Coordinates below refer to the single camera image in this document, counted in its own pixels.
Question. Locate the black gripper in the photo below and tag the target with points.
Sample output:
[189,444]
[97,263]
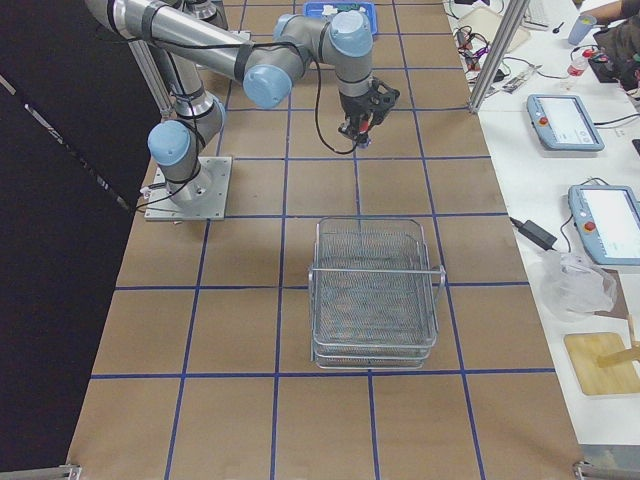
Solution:
[353,106]

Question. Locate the blue teach pendant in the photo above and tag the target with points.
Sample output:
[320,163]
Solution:
[607,221]
[562,123]

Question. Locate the green relay module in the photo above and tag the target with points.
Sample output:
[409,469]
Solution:
[343,7]

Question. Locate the far blue teach pendant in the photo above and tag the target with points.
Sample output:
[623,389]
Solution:
[562,123]

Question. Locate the plastic water bottle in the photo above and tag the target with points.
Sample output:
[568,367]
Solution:
[577,67]

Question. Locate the white circuit breaker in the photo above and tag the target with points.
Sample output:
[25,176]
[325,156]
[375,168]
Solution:
[328,10]

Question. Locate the blue plastic cup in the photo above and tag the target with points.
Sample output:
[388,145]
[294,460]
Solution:
[581,28]

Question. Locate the wooden stand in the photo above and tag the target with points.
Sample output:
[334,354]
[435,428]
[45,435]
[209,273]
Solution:
[603,364]

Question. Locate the blue plastic tray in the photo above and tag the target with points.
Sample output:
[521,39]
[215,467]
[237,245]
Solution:
[313,9]

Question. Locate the crumpled plastic bag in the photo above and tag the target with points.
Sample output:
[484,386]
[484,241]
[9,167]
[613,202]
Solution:
[573,283]

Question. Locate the beige plastic tray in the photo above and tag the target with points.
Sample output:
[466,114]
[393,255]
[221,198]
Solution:
[486,22]

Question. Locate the aluminium frame post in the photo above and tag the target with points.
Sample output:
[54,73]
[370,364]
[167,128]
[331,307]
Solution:
[512,19]

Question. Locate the near blue teach pendant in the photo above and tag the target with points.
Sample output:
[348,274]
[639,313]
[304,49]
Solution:
[607,221]

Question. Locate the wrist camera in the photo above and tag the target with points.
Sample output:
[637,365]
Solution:
[382,98]

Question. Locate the black power adapter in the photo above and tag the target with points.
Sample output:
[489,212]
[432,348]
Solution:
[538,235]

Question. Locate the wire mesh shelf rack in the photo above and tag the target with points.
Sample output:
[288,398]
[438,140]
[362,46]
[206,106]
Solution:
[372,294]

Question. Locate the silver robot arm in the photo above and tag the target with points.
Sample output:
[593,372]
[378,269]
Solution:
[172,40]

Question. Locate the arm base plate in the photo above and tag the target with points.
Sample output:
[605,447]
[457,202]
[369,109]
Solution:
[204,198]

